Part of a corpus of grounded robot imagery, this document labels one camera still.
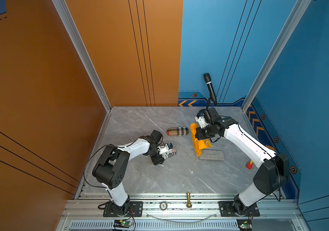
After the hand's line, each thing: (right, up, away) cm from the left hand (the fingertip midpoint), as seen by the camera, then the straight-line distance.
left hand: (159, 154), depth 94 cm
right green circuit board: (+44, -29, -23) cm, 58 cm away
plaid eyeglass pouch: (+12, +15, +8) cm, 21 cm away
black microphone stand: (+23, +26, -16) cm, 38 cm away
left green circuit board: (-17, -29, -23) cm, 40 cm away
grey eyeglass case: (+33, +1, -4) cm, 34 cm away
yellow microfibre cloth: (+23, +9, -15) cm, 29 cm away
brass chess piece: (+17, -21, -20) cm, 34 cm away
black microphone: (+36, +41, +5) cm, 55 cm away
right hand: (+23, +14, -10) cm, 28 cm away
